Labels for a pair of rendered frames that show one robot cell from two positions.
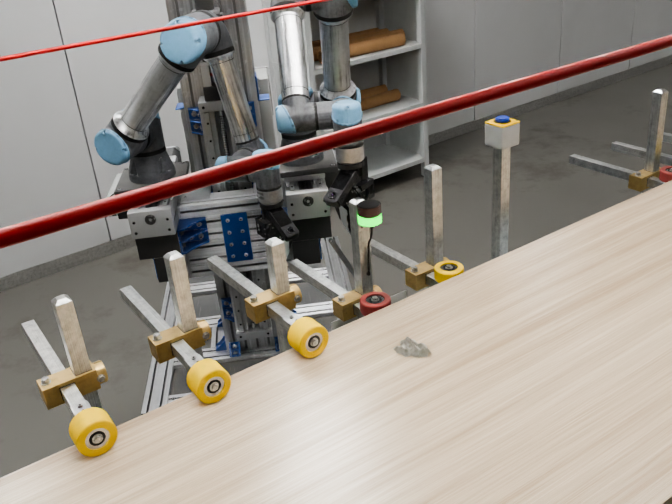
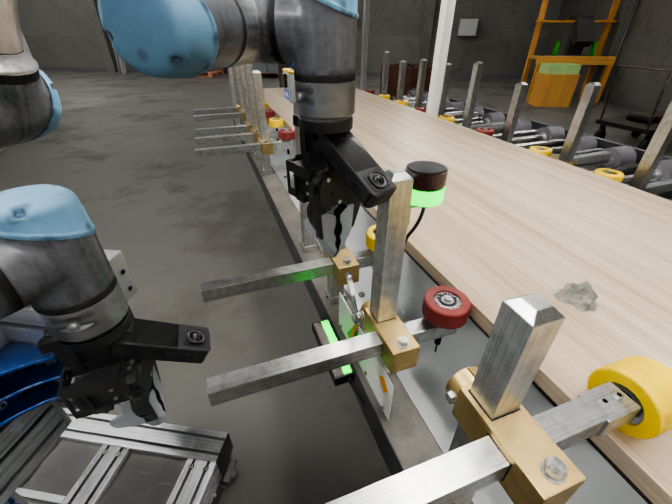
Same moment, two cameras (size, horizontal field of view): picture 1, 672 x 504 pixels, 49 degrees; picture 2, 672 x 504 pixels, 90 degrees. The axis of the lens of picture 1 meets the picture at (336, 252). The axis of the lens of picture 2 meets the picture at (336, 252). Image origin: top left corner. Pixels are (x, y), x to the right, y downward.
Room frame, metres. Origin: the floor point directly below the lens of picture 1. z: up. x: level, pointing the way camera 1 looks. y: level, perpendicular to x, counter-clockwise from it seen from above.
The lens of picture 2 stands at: (1.72, 0.39, 1.30)
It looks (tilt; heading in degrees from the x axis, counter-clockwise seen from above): 34 degrees down; 282
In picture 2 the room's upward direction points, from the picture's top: straight up
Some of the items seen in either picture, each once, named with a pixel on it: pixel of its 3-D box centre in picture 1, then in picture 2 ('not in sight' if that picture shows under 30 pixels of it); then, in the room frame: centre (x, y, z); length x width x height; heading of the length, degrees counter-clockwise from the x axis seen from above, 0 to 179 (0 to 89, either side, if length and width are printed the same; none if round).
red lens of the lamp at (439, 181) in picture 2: (369, 208); (425, 175); (1.69, -0.09, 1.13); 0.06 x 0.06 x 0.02
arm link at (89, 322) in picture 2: (269, 194); (85, 309); (2.04, 0.18, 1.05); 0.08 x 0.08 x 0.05
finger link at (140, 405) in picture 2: not in sight; (141, 396); (2.02, 0.19, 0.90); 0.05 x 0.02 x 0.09; 122
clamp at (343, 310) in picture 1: (358, 302); (388, 331); (1.72, -0.05, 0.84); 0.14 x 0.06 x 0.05; 122
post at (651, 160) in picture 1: (652, 157); (262, 128); (2.40, -1.12, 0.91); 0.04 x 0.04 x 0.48; 32
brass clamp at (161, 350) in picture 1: (180, 339); not in sight; (1.45, 0.38, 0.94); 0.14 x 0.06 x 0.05; 122
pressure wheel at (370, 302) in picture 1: (376, 316); (442, 321); (1.62, -0.09, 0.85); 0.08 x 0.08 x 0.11
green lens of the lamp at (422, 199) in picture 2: (369, 217); (423, 191); (1.69, -0.09, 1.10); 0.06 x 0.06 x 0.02
